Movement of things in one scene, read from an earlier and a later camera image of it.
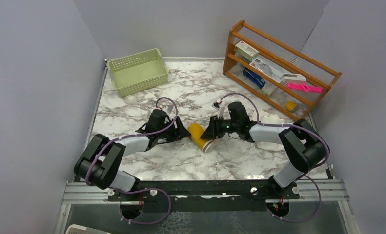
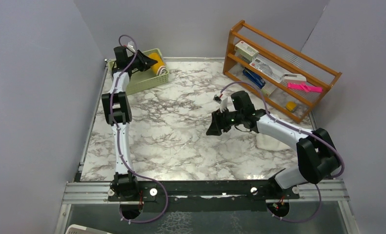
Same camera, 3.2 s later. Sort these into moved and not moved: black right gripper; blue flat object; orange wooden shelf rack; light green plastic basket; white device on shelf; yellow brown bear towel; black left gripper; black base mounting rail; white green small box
Moved: yellow brown bear towel; black right gripper; black left gripper
Not moved: white green small box; orange wooden shelf rack; light green plastic basket; white device on shelf; blue flat object; black base mounting rail
